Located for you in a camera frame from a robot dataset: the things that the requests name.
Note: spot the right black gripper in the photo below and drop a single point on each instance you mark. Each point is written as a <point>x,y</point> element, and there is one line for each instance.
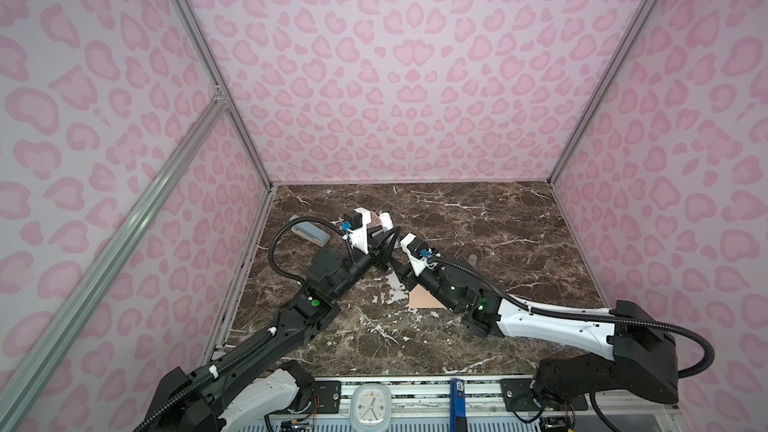
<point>402,273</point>

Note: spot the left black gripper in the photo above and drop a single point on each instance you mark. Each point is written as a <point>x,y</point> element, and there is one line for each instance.
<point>376,247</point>

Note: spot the white glue stick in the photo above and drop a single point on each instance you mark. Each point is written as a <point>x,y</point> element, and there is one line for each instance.
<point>386,221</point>

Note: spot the peach paper envelope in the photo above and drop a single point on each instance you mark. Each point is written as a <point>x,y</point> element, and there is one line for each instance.
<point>420,298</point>

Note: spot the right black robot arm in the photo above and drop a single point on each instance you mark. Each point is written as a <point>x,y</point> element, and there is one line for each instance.
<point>623,348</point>

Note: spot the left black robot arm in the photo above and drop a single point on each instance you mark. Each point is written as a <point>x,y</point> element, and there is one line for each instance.
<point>254,379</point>

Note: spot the grey blue stapler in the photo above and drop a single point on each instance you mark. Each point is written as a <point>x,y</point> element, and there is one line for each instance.
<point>311,232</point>

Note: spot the white analog clock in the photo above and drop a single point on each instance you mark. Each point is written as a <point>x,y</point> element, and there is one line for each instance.
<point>371,408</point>

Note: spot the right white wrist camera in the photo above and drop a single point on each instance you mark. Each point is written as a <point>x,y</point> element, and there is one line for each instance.
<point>417,251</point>

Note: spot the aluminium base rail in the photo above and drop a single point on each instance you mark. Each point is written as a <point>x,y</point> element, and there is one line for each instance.
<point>493,403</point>

